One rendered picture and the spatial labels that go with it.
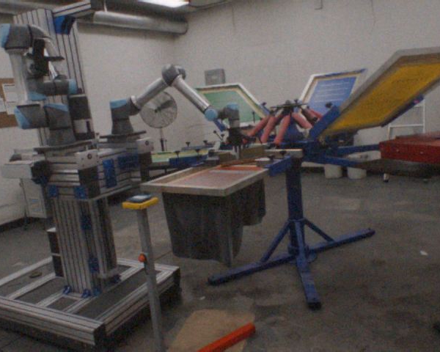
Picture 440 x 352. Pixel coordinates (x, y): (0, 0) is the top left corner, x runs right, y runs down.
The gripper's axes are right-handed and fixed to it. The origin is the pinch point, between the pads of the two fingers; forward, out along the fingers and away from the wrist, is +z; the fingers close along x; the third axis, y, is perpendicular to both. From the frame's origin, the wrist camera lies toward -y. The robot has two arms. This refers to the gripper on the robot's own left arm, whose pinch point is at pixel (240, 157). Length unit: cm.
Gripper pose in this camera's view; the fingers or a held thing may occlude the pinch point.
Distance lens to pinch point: 262.7
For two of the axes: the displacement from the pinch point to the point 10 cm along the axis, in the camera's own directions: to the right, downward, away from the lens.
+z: 1.0, 9.8, 1.9
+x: -5.6, 2.1, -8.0
